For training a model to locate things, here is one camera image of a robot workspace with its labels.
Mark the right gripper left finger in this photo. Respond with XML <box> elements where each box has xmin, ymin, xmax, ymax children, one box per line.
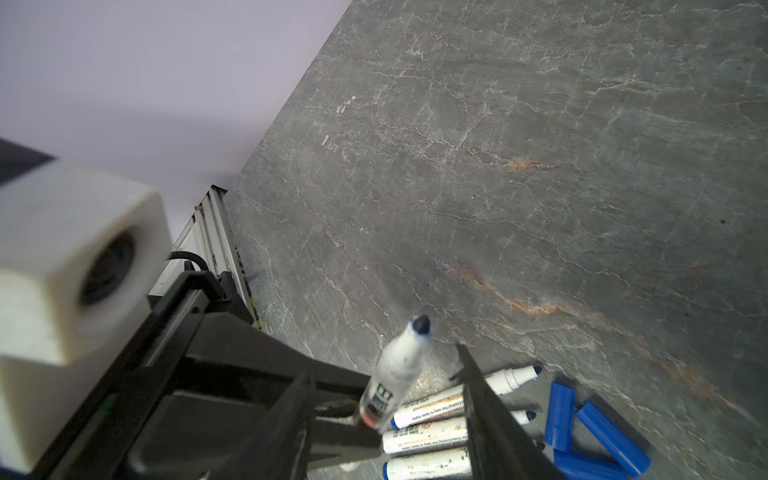
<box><xmin>209</xmin><ymin>373</ymin><xmax>317</xmax><ymax>479</ymax></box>

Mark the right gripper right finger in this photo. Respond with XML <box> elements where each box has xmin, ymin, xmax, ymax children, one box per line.
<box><xmin>456</xmin><ymin>343</ymin><xmax>564</xmax><ymax>480</ymax></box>

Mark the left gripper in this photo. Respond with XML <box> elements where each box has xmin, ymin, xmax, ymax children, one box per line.
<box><xmin>35</xmin><ymin>272</ymin><xmax>372</xmax><ymax>479</ymax></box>

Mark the whiteboard marker pen three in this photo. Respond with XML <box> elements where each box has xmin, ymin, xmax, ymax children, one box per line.
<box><xmin>382</xmin><ymin>417</ymin><xmax>468</xmax><ymax>455</ymax></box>

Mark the whiteboard marker pen two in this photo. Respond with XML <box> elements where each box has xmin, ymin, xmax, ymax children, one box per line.
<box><xmin>389</xmin><ymin>364</ymin><xmax>543</xmax><ymax>429</ymax></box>

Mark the blue pen cap one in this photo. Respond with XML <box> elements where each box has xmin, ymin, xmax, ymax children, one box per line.
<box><xmin>544</xmin><ymin>382</ymin><xmax>575</xmax><ymax>453</ymax></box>

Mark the whiteboard marker pen one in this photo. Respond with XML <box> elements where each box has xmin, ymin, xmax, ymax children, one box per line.
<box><xmin>352</xmin><ymin>315</ymin><xmax>432</xmax><ymax>431</ymax></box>

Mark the blue pen cap two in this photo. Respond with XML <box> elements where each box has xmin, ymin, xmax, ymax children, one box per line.
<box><xmin>576</xmin><ymin>401</ymin><xmax>652</xmax><ymax>478</ymax></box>

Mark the whiteboard marker pen four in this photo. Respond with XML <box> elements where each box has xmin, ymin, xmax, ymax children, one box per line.
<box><xmin>381</xmin><ymin>442</ymin><xmax>546</xmax><ymax>480</ymax></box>

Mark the blue pen cap three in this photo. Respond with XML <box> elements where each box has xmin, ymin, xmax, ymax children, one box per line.
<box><xmin>554</xmin><ymin>450</ymin><xmax>627</xmax><ymax>480</ymax></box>

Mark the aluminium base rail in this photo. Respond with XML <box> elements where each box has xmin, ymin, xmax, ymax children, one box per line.
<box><xmin>172</xmin><ymin>185</ymin><xmax>262</xmax><ymax>329</ymax></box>

